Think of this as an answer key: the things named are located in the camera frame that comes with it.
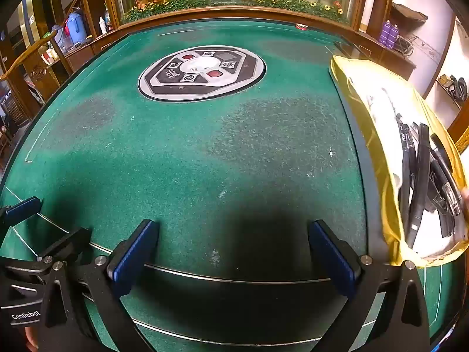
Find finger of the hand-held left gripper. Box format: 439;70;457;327
35;226;92;265
0;196;42;241

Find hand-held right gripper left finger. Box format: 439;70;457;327
37;219;160;352

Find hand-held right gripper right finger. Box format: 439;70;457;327
308;220;430;352

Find thick black marker grey cap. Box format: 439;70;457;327
406;123;432;249

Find wooden chair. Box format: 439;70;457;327
0;29;74;118

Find clear plastic jug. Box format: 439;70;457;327
51;24;69;53

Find round table control panel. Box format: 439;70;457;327
138;46;266;102

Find blue thermos jug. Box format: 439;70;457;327
65;9;88;45

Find black corded device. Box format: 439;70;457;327
449;75;469;103

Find tangled black cables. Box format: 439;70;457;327
397;33;415;56

